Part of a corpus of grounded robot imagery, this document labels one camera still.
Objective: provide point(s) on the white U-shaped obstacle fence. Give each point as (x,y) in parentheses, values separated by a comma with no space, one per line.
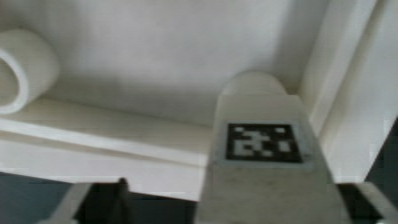
(364,108)

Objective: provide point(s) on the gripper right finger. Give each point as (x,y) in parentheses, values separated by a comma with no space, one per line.
(369,207)

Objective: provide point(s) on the white square tabletop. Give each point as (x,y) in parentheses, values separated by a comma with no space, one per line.
(113,69)

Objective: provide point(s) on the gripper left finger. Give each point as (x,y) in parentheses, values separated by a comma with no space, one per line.
(92,204)

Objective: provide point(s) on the white table leg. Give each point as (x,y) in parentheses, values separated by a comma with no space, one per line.
(266,185)

